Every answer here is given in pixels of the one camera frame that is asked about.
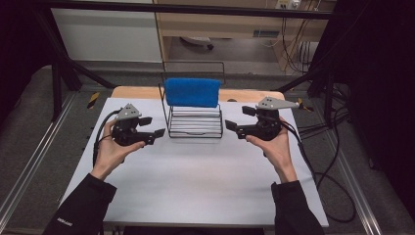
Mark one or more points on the white power strip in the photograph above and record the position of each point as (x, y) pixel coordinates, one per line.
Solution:
(287, 4)

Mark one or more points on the person's left hand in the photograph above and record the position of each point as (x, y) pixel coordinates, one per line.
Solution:
(109, 153)

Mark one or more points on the black metal frame bar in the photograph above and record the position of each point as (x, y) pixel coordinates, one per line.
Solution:
(195, 9)

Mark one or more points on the black curtain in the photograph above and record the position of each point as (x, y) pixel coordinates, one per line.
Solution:
(381, 81)
(19, 49)

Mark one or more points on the aluminium floor rail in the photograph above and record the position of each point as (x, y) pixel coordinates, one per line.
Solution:
(355, 192)
(36, 156)

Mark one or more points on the person's right hand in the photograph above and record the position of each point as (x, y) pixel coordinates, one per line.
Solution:
(279, 153)

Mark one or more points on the black metal stand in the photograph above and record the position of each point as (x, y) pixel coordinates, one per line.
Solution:
(57, 84)
(328, 98)

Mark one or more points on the white cabinet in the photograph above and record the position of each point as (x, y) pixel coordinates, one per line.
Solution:
(107, 34)

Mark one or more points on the blue sponge block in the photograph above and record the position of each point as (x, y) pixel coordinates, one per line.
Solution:
(192, 92)

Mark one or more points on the office chair base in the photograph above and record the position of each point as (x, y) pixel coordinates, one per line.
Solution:
(199, 41)

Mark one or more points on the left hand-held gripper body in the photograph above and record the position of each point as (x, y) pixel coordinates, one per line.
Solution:
(125, 132)

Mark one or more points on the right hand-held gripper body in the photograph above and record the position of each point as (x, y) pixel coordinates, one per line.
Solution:
(267, 125)

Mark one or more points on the yellow black tape strip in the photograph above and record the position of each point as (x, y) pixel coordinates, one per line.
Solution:
(304, 105)
(93, 100)

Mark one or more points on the wooden desk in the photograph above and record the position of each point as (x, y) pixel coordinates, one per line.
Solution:
(228, 24)

